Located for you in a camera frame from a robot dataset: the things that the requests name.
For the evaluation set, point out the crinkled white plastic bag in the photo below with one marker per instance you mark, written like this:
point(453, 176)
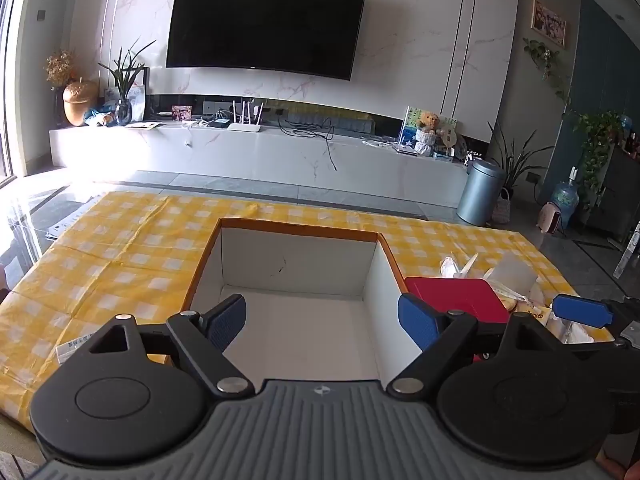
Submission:
point(457, 267)

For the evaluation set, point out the red box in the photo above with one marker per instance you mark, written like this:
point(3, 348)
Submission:
point(460, 300)

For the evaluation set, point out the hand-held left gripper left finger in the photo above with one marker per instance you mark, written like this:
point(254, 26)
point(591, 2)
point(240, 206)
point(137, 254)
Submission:
point(230, 317)

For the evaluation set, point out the round paper fan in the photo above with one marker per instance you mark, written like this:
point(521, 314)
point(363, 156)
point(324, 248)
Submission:
point(448, 139)

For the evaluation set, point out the cardboard box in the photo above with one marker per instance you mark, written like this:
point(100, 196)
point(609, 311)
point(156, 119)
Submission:
point(300, 260)

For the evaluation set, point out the blue water bottle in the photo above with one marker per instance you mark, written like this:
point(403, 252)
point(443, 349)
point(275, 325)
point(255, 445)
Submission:
point(565, 200)

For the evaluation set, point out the teddy bear with picture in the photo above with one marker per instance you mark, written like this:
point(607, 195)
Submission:
point(411, 125)

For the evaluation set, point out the yellow checked tablecloth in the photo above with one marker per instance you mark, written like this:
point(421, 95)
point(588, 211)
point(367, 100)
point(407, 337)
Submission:
point(125, 260)

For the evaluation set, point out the loose paper sheets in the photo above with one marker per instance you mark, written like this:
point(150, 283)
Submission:
point(144, 125)

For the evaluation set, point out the white router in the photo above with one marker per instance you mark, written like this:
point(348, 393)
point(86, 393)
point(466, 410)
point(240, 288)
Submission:
point(245, 125)

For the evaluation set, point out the trailing vine plant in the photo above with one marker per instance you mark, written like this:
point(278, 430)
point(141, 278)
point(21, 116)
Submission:
point(597, 135)

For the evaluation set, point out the pink photo card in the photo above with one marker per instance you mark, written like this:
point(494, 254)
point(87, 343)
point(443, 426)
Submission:
point(182, 113)

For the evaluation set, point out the silver trash can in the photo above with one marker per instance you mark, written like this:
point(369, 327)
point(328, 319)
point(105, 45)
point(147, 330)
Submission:
point(480, 195)

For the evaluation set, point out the brown teddy bear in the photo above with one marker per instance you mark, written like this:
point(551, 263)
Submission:
point(429, 122)

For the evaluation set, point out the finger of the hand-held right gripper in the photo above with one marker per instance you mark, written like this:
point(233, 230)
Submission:
point(582, 310)

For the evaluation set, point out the dark cabinet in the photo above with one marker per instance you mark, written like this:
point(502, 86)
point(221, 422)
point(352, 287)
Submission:
point(620, 195)

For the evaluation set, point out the black wall television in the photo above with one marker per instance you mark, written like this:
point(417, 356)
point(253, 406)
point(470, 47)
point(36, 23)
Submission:
point(265, 25)

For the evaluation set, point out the dried flower bunch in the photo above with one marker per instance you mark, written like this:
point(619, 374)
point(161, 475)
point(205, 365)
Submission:
point(61, 67)

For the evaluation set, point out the white marble television console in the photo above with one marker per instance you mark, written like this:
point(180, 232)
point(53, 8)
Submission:
point(250, 155)

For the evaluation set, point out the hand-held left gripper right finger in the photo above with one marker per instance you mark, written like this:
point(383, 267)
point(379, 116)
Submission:
point(417, 322)

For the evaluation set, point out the green plant in glass vase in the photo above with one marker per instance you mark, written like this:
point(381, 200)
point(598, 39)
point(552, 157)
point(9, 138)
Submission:
point(124, 90)

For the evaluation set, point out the white printed label strip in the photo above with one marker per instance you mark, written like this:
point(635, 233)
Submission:
point(75, 347)

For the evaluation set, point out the framed wall picture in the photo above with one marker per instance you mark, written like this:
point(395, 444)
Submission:
point(549, 22)

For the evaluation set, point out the long leaf potted plant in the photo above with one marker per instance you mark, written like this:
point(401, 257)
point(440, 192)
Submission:
point(515, 170)

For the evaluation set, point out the blue snack bag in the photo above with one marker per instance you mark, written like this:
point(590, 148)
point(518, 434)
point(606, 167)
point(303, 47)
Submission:
point(100, 117)

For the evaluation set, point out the yellow bread packet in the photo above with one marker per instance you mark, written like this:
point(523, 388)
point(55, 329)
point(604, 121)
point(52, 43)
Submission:
point(539, 312)

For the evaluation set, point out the small black box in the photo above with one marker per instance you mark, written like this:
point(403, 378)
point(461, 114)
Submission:
point(219, 123)

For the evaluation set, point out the acorn shaped jar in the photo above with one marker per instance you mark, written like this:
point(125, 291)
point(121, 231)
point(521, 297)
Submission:
point(79, 105)

